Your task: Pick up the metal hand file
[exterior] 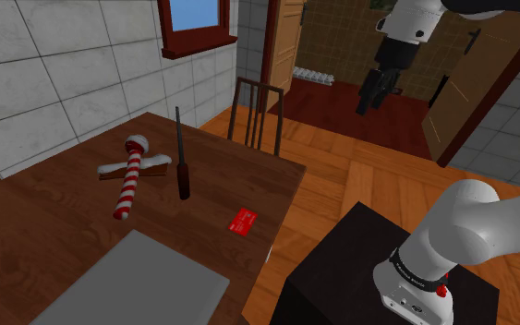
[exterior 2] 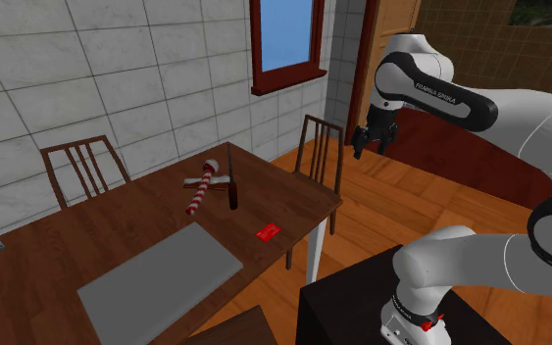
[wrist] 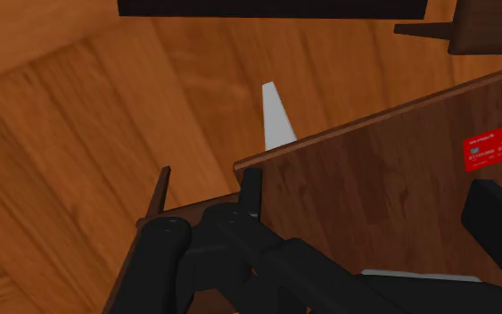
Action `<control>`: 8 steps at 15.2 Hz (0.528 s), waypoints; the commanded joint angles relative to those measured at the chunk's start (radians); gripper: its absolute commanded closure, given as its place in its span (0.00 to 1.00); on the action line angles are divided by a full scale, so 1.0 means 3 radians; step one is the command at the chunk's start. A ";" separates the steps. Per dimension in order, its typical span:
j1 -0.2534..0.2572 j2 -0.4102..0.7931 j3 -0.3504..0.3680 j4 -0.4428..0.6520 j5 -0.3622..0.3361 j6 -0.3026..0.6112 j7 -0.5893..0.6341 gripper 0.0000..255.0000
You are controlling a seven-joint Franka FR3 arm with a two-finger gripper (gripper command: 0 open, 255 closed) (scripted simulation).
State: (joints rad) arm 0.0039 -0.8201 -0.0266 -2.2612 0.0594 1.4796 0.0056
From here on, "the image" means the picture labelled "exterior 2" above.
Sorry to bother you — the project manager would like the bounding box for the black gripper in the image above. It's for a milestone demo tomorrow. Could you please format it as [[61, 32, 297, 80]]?
[[352, 103, 399, 161]]

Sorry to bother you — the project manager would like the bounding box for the brown wooden chair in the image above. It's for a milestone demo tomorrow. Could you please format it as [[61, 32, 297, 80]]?
[[284, 113, 346, 271], [39, 134, 132, 212]]

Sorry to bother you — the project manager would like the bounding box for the red framed window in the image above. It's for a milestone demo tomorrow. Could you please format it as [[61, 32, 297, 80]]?
[[248, 0, 328, 97]]

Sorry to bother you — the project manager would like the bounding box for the red card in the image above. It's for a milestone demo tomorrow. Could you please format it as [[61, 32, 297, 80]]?
[[255, 222, 282, 243]]

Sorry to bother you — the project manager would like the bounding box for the black robot stand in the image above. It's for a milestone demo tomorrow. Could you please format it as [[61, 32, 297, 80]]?
[[295, 244, 514, 345]]

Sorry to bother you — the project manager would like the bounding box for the red white striped stick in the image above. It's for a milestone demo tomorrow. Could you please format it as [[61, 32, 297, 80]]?
[[184, 159, 221, 217]]

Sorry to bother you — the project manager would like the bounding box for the grey closed laptop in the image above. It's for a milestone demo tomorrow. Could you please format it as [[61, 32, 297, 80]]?
[[75, 221, 245, 345]]

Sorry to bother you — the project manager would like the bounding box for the brown wooden table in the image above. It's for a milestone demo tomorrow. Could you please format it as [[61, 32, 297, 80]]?
[[0, 141, 344, 345]]

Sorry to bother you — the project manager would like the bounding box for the wooden door red frame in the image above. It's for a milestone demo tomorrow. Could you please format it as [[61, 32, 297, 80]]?
[[343, 0, 423, 147]]

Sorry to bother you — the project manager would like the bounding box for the white flat tool brown handle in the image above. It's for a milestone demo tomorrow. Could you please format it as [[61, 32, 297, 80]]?
[[181, 174, 232, 193]]

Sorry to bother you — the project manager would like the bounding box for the dark landscape wall picture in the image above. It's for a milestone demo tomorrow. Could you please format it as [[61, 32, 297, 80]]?
[[508, 0, 552, 30]]

